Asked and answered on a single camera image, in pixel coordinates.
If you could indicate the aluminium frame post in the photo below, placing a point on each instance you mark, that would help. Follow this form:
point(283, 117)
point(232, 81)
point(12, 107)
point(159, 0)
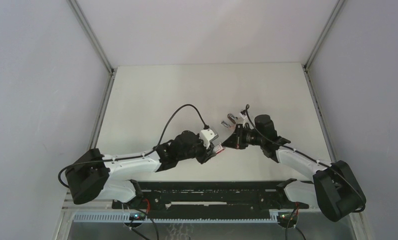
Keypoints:
point(324, 33)
point(90, 34)

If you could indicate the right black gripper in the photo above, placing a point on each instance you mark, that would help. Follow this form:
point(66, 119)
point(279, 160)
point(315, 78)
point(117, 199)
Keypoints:
point(235, 140)

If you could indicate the left aluminium frame post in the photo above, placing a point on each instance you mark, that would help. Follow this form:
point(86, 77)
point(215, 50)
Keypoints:
point(90, 34)

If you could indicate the red white staple box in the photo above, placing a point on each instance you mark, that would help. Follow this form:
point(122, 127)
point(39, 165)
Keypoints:
point(218, 149)

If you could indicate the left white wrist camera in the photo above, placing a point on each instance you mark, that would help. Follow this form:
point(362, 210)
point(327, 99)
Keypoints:
point(208, 136)

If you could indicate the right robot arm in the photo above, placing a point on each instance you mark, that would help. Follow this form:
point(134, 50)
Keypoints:
point(333, 187)

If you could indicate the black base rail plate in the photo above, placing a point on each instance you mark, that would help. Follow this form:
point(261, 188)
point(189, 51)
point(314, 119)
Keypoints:
point(211, 200)

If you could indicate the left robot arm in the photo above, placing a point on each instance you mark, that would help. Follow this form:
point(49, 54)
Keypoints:
point(97, 176)

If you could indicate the pink white stapler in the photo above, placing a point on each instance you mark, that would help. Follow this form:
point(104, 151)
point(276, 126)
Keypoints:
point(227, 125)

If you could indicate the right aluminium frame post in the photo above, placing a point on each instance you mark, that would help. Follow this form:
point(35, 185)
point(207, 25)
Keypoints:
point(324, 33)

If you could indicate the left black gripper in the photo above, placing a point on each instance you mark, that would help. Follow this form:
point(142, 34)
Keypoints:
point(206, 154)

